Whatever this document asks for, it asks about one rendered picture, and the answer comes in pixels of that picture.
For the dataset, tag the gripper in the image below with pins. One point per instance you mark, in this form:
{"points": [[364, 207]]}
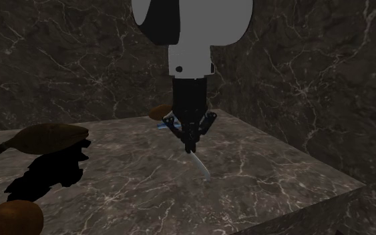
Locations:
{"points": [[189, 97]]}

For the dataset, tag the white knife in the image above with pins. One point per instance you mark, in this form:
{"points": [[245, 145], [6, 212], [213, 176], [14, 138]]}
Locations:
{"points": [[202, 168]]}

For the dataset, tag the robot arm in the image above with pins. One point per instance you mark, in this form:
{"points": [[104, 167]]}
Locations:
{"points": [[204, 35]]}

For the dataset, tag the blue and white flat object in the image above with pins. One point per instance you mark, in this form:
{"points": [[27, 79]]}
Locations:
{"points": [[171, 122]]}

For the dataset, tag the brown gourd with curved stem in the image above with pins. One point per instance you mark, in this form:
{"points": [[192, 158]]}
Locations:
{"points": [[49, 138]]}

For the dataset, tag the brown rounded fruit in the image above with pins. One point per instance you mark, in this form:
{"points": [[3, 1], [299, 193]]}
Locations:
{"points": [[8, 218]]}

